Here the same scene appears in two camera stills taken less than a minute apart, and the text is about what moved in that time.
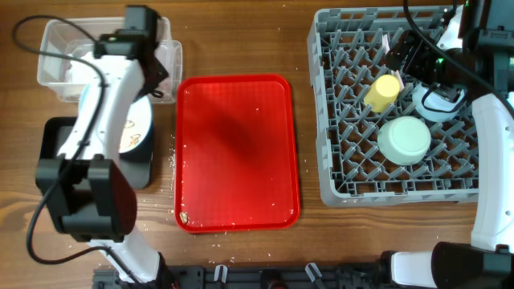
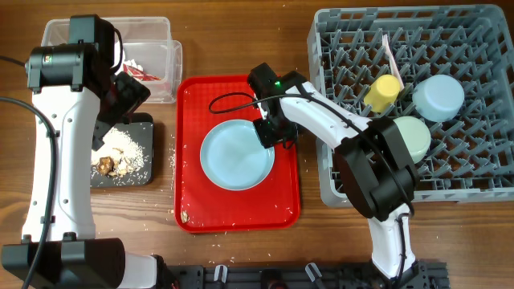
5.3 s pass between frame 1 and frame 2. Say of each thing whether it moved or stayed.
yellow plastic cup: stayed
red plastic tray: stayed
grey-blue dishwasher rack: stayed
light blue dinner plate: moved
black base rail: stayed
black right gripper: moved
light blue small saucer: stayed
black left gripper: moved
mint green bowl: stayed
